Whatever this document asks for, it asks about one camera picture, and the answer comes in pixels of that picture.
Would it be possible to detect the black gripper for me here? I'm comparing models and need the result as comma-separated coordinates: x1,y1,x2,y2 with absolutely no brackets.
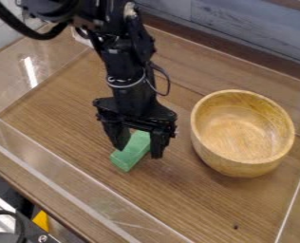
92,74,178,159

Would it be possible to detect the clear acrylic tray wall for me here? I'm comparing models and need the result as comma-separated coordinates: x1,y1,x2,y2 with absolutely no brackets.
0,119,193,243

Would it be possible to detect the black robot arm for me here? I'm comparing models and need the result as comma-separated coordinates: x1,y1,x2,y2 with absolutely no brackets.
0,0,178,159

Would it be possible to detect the brown wooden bowl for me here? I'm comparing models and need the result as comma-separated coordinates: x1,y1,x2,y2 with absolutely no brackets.
190,89,294,178

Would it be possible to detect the green rectangular block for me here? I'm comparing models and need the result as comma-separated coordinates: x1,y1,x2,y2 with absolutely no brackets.
110,131,150,173

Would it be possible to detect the black cable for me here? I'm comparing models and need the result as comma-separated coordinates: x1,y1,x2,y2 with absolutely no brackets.
0,210,24,243

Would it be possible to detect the yellow tag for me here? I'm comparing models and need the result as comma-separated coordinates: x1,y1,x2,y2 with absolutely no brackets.
32,211,50,232

